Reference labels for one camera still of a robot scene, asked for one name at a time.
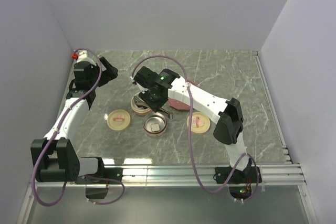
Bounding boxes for cream lunch box container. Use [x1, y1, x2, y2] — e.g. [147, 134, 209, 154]
[130, 95, 152, 116]

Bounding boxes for left cream lid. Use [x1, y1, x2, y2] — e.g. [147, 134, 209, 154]
[107, 109, 131, 132]

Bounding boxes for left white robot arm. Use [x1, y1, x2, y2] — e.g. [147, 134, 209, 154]
[30, 57, 118, 183]

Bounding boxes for purple cable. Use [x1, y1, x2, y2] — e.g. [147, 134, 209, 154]
[130, 55, 260, 203]
[30, 48, 126, 206]

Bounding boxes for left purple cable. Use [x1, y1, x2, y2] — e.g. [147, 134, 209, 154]
[30, 48, 126, 206]

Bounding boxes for steel lunch box container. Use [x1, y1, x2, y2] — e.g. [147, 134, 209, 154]
[142, 112, 167, 137]

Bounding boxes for pink polka dot plate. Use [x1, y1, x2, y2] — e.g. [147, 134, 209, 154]
[168, 95, 190, 111]

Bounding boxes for aluminium rail frame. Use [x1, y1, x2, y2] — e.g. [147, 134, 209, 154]
[18, 50, 318, 223]

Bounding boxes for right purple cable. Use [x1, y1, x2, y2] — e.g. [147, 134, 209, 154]
[130, 55, 260, 203]

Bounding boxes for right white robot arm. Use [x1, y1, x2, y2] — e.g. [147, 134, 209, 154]
[131, 66, 262, 184]

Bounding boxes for cream lid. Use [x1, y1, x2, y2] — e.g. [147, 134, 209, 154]
[107, 109, 131, 132]
[191, 112, 211, 134]

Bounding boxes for sushi roll red centre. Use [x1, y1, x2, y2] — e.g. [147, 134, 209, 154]
[150, 123, 160, 132]

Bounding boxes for metal tongs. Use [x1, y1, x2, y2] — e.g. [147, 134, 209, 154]
[133, 95, 173, 120]

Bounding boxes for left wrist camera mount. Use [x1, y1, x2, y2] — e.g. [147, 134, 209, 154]
[71, 50, 95, 65]

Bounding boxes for right cream lid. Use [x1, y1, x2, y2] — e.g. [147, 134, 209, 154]
[191, 112, 211, 134]

